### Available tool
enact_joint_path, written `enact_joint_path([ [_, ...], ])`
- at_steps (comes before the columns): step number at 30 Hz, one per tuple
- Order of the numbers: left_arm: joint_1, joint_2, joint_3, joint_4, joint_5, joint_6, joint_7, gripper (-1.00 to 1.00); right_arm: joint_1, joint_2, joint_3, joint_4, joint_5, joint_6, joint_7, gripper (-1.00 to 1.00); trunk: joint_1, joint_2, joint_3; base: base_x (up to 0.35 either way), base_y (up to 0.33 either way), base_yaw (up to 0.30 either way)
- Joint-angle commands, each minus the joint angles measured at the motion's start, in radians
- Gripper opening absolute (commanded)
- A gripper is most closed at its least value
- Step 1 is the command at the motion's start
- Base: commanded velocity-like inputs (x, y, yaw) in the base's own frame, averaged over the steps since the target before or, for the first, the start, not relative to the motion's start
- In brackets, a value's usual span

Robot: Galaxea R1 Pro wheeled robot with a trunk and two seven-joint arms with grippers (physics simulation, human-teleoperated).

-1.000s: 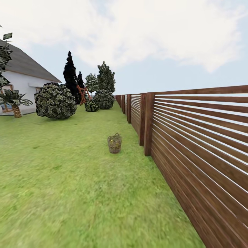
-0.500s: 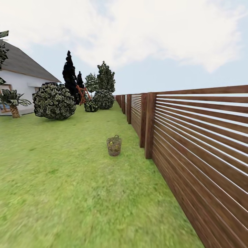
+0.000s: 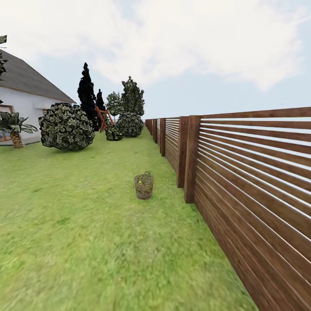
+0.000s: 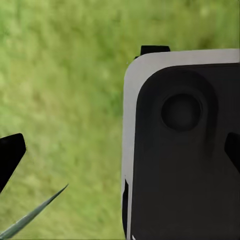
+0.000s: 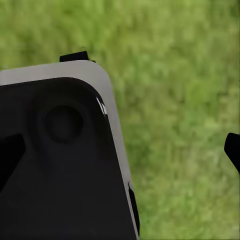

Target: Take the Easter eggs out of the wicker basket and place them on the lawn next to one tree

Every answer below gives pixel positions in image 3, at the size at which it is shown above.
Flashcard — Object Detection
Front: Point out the wicker basket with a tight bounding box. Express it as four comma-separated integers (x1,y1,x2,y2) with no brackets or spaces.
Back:
133,175,155,200

